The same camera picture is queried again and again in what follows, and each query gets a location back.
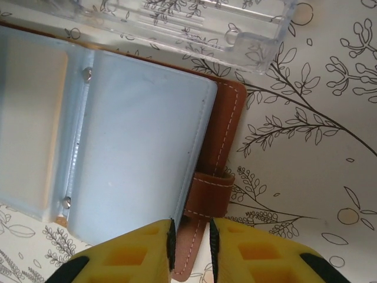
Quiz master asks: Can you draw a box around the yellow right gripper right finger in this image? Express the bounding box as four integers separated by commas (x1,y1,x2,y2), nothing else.
208,218,356,283

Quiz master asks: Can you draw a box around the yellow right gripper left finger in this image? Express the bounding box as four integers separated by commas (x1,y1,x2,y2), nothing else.
49,217,177,283

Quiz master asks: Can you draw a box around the brown leather card holder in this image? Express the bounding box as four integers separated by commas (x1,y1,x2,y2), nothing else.
0,20,248,282

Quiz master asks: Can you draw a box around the clear acrylic organizer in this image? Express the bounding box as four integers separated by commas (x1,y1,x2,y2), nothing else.
66,0,296,76

